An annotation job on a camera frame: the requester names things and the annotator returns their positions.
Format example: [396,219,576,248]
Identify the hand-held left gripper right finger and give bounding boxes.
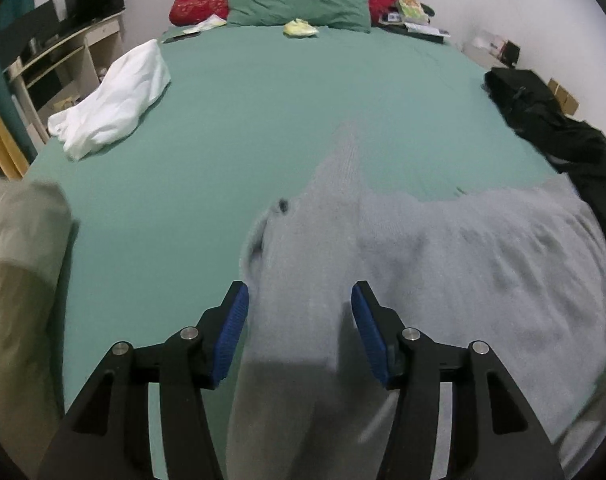
[351,280,566,480]

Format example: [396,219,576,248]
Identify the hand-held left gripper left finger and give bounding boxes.
[37,281,250,480]

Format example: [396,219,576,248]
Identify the grey printed hoodie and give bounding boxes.
[225,120,606,480]

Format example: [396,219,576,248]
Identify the pile of black clothes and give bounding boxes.
[484,66,606,241]

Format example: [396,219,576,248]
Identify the olive and grey folded blanket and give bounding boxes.
[0,180,78,478]

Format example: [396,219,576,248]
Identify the bed with green sheet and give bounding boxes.
[28,25,558,480]

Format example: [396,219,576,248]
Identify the white garment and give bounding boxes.
[48,39,172,162]

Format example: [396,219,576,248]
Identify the yellow curtain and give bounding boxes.
[0,75,28,181]

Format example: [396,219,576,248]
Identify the cardboard boxes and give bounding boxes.
[548,78,580,115]

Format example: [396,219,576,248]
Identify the white crumpled paper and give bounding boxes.
[183,15,228,36]

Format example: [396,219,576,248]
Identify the beige computer desk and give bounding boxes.
[5,12,126,146]

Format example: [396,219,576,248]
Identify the green snack bag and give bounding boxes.
[397,0,426,23]

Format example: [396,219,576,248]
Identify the teal curtain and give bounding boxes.
[0,0,38,161]

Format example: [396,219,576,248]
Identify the black computer monitor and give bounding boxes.
[0,0,61,73]

